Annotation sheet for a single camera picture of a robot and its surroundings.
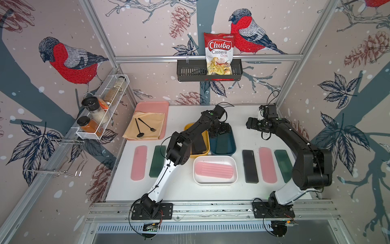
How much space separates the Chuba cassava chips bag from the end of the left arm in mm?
220

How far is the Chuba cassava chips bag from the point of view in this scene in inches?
32.8

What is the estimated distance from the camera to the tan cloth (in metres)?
1.03

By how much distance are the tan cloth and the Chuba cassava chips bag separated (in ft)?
1.74
